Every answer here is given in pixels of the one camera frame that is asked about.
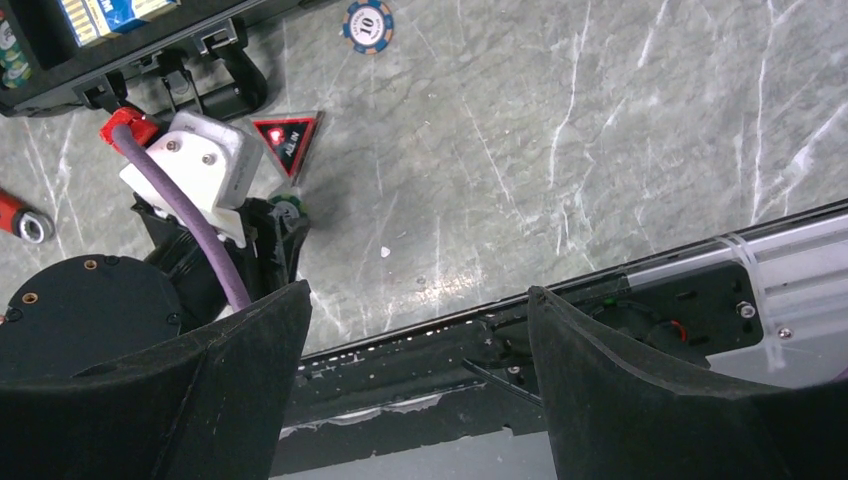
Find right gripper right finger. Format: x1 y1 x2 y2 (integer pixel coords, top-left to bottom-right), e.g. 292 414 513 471
528 286 847 479

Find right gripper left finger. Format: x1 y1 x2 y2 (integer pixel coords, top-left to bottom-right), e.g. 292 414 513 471
1 280 312 479

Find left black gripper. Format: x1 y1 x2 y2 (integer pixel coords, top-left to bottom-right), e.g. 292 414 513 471
132 194 311 312

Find green 20 poker chip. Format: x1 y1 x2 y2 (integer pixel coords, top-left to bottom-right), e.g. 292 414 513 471
268 193 308 222

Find red triangular all-in button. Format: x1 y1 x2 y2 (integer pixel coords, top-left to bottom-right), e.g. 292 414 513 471
248 110 324 185

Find black poker set case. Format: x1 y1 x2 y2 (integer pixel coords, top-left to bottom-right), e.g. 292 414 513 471
1 1 312 121

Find blue Texas Hold'em card deck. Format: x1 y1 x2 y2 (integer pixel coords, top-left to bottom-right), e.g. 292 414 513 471
58 0 181 47

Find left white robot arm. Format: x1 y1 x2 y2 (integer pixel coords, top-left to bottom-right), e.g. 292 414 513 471
1 195 310 382

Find green chips in case bottom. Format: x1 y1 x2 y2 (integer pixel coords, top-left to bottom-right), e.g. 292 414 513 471
1 12 32 89

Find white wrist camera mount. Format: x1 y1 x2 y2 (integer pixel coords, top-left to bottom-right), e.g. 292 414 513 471
100 107 264 247

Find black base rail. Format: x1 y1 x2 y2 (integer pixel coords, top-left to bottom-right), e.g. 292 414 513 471
271 201 847 479

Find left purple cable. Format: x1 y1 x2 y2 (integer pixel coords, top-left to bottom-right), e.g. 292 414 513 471
111 124 253 313

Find red-handled adjustable wrench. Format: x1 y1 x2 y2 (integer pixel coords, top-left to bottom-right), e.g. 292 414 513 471
1 190 55 244

